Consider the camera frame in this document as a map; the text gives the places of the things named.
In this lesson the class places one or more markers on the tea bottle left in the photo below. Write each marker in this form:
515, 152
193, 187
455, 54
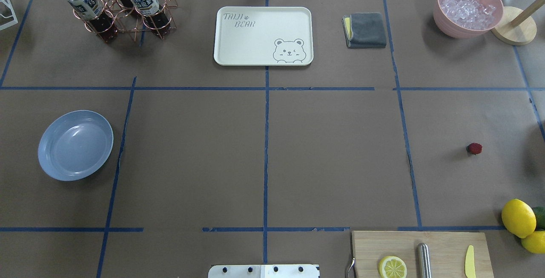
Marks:
93, 14

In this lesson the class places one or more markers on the yellow plastic knife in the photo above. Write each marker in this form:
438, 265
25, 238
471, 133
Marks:
470, 270

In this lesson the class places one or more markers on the large yellow lemon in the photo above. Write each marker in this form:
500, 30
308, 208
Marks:
518, 218

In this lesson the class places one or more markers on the copper wire bottle rack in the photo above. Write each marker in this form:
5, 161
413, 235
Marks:
131, 25

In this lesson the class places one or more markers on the lemon half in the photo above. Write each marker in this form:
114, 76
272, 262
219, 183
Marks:
392, 266

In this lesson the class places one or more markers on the wooden stand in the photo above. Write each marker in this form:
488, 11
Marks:
516, 26

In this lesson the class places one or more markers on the blue round plate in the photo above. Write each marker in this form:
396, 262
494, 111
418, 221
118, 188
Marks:
75, 145

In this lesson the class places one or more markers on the grey folded cloth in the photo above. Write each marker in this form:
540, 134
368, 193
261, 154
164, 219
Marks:
364, 30

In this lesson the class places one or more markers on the red strawberry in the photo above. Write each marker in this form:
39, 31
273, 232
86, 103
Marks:
474, 148

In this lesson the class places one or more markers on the small yellow lemon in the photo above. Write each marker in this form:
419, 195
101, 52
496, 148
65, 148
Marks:
534, 243

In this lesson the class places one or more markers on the green lime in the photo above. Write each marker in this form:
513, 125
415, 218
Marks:
539, 213

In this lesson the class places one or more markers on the cream bear tray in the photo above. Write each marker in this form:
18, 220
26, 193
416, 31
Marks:
263, 36

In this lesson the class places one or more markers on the tea bottle right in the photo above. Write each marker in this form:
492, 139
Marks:
154, 16

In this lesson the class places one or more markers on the pink bowl with ice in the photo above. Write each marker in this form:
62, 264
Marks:
462, 19

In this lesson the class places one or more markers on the white wire cup rack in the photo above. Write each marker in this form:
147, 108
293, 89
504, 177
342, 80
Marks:
8, 16

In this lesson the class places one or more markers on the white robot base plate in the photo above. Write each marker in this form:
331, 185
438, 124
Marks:
265, 271

